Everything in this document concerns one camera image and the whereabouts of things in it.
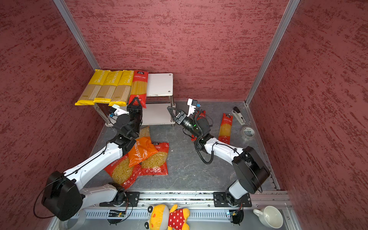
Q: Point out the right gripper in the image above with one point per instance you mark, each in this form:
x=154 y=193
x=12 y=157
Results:
x=181 y=117

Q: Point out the grey tape roll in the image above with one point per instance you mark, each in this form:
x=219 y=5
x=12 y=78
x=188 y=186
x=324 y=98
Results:
x=247 y=133

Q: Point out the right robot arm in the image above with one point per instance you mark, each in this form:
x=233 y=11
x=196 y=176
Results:
x=251 y=171

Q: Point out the red spaghetti pack large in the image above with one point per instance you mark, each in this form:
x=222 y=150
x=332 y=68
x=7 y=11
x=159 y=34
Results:
x=139 y=87

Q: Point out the white two-tier shelf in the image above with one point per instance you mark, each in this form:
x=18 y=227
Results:
x=159 y=96

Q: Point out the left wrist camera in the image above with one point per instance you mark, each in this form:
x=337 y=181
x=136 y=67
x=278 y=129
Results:
x=116 y=111

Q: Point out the yellow spaghetti pack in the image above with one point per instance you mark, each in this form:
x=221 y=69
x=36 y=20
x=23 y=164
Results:
x=106 y=91
x=92 y=88
x=121 y=94

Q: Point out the red macaroni bag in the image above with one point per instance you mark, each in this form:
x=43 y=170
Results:
x=156 y=164
x=122 y=173

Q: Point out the red macaroni bag right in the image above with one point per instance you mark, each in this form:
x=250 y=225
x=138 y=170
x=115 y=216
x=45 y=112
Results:
x=156 y=164

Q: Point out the red macaroni bag left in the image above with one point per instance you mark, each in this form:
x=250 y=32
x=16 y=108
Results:
x=122 y=173

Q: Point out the white black stapler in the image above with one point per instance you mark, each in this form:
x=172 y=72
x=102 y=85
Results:
x=237 y=114

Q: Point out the white ceramic cup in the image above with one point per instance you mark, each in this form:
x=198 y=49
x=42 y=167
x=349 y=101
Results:
x=270 y=217

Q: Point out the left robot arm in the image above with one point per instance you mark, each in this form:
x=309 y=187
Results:
x=65 y=194

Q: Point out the yellow plush toy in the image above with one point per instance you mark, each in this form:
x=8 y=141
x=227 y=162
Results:
x=163 y=218

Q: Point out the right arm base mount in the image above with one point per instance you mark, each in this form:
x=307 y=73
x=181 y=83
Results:
x=225 y=199

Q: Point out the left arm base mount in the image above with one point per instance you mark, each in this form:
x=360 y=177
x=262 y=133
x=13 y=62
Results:
x=123 y=199

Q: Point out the clear tape roll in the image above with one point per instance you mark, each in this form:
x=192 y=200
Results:
x=74 y=224

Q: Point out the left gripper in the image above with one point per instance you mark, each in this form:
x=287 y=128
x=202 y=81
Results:
x=137 y=108

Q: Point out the orange pasta bag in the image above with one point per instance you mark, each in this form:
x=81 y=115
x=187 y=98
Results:
x=142 y=149

